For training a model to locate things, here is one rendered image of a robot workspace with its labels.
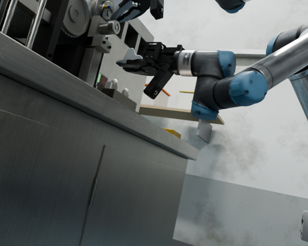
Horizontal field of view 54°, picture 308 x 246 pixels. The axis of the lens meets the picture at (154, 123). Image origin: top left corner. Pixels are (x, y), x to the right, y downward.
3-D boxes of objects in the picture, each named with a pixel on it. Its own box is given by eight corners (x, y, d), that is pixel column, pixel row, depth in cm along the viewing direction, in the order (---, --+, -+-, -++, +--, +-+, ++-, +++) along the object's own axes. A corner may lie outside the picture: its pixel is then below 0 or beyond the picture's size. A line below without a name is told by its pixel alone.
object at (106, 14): (116, 3, 100) (116, 26, 102) (111, 3, 101) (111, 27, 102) (102, -2, 93) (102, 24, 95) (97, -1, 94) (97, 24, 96)
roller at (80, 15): (55, 21, 80) (68, -19, 82) (-7, 24, 92) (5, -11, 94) (83, 42, 91) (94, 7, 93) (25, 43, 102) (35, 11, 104)
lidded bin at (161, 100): (166, 115, 384) (171, 95, 389) (154, 106, 349) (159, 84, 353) (134, 111, 405) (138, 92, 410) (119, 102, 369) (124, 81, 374)
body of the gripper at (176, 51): (153, 52, 98) (188, 53, 93) (148, 77, 97) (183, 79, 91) (143, 41, 92) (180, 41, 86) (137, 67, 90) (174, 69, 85)
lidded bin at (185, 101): (217, 120, 353) (220, 102, 357) (210, 112, 323) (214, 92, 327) (184, 116, 372) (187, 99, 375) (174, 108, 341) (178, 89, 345)
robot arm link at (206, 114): (208, 111, 73) (215, 69, 75) (183, 114, 83) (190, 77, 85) (232, 119, 77) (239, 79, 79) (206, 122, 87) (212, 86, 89)
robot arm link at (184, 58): (196, 80, 89) (187, 69, 82) (182, 79, 91) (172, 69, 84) (201, 57, 91) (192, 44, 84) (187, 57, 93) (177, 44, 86)
